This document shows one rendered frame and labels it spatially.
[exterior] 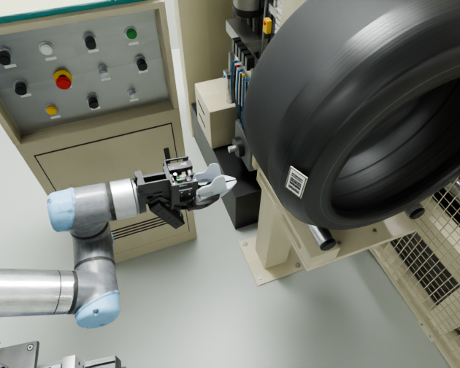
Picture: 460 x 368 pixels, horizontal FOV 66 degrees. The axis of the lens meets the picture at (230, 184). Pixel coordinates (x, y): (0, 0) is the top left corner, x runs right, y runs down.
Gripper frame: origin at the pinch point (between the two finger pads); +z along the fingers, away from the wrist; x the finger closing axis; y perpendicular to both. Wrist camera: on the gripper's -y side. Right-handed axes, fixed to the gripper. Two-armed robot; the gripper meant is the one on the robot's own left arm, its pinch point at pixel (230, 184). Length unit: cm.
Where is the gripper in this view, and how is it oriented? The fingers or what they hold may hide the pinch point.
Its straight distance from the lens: 77.5
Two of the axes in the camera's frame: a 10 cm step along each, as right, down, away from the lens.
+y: 1.2, -6.6, -7.4
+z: 9.3, -1.9, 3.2
